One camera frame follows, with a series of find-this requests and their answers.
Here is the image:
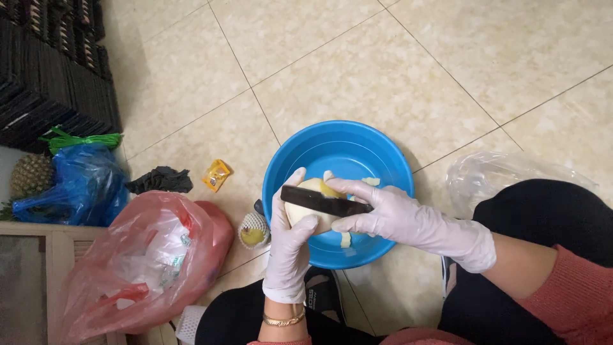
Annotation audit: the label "person's right shoe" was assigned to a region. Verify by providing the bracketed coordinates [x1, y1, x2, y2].
[440, 255, 459, 301]

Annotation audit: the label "pineapple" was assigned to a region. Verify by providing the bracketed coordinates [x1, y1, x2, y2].
[0, 153, 56, 222]

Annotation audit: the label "person's left leg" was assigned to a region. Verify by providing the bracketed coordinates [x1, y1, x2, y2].
[193, 277, 385, 345]

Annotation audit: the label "wooden cabinet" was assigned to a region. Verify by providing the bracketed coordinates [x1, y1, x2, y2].
[0, 221, 128, 345]

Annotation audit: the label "clear plastic bag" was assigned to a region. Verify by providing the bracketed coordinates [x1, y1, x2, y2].
[445, 150, 600, 220]

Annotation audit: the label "stack of black trays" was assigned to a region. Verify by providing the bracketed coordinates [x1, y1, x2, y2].
[0, 0, 123, 154]

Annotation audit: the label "yellow snack wrapper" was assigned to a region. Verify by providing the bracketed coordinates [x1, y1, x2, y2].
[201, 158, 232, 193]

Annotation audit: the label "white foam fruit net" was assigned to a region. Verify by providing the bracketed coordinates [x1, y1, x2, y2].
[174, 305, 208, 345]

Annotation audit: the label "blue plastic bag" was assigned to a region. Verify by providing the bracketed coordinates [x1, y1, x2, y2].
[12, 143, 130, 227]

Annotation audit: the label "crumpled black plastic bag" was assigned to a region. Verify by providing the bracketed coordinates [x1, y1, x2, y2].
[125, 165, 194, 196]

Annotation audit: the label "gold bracelet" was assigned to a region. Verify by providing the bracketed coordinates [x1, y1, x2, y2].
[262, 307, 307, 328]

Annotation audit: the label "person's leg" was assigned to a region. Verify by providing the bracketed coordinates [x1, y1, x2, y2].
[437, 178, 613, 345]
[193, 277, 385, 345]

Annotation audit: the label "person's black left shoe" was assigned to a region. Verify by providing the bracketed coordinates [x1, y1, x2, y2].
[304, 266, 347, 327]

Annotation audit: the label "person's right hand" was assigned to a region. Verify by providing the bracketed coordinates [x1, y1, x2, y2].
[325, 177, 461, 257]

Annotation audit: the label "crumpled white plastic wrappers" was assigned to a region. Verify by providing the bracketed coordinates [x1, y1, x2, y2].
[114, 219, 193, 294]

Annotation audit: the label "pale peeled fruit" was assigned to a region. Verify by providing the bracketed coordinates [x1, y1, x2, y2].
[284, 177, 348, 235]

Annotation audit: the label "black knife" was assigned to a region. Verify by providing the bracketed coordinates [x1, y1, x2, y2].
[280, 185, 375, 219]

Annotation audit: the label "red plastic bag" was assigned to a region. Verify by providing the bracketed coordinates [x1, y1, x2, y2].
[49, 190, 236, 344]

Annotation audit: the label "person's right leg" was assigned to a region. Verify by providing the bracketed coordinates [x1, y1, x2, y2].
[437, 178, 613, 345]

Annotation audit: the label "blue plastic basin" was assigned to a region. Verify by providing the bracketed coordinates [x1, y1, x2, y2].
[261, 120, 415, 270]

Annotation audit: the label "yellow fruit in foam net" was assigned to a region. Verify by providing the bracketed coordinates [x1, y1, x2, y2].
[238, 212, 272, 250]

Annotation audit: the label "pink knit sweater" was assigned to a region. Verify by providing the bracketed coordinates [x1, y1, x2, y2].
[247, 243, 613, 345]

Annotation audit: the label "person's left hand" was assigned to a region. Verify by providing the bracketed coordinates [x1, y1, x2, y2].
[262, 167, 320, 289]

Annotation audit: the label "green plastic string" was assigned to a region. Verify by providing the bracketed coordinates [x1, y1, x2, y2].
[39, 126, 123, 155]

